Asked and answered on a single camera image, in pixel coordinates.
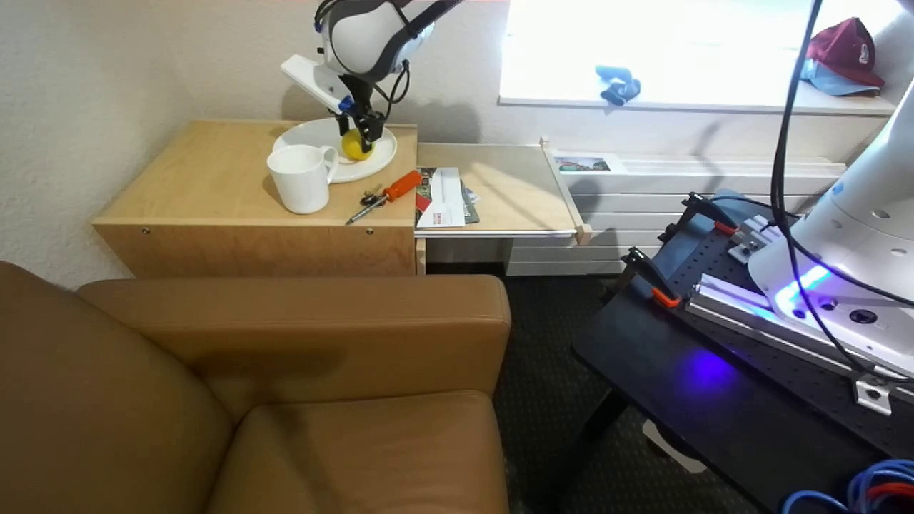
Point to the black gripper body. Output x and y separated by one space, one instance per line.
357 117

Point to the yellow lemon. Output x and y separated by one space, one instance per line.
353 148

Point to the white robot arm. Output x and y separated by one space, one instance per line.
840 276

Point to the white round plate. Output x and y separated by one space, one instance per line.
324 132

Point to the wooden pullout table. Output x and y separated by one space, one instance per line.
519 199

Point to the white ceramic mug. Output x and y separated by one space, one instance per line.
304 175

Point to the white brochure with red logo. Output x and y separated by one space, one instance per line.
444 202

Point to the wooden side cabinet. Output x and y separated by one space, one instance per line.
210 208

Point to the blue cloth on windowsill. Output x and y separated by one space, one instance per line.
619 85

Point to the brown leather armchair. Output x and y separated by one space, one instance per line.
252 395

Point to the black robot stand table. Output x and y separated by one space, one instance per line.
776 426

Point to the maroon baseball cap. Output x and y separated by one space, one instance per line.
840 62

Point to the orange handled screwdriver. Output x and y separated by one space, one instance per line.
387 196

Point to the white wall heater unit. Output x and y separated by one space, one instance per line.
630 208

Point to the orange handled clamp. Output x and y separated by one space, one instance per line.
657 288

